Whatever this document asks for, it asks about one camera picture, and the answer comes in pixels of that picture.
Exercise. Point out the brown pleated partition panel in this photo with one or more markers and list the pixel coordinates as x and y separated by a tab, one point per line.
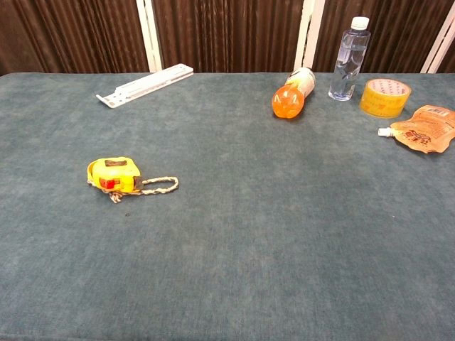
448	62
391	21
227	35
71	35

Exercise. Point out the yellow packing tape roll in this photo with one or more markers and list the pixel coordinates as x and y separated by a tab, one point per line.
380	104

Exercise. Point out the white plastic slotted bracket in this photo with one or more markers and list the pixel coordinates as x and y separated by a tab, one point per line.
142	87

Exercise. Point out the orange drink bottle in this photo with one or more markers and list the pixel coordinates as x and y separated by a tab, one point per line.
288	101

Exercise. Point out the blue felt table cover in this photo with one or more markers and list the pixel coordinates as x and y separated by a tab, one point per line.
249	231

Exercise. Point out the clear water bottle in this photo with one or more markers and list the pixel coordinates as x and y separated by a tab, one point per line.
350	64

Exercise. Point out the orange spouted drink pouch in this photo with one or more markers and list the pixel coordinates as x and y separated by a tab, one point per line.
423	131

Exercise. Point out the yellow tape measure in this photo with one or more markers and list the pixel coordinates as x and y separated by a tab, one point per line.
113	174

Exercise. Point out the white partition post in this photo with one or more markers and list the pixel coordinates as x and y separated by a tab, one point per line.
439	46
149	35
309	32

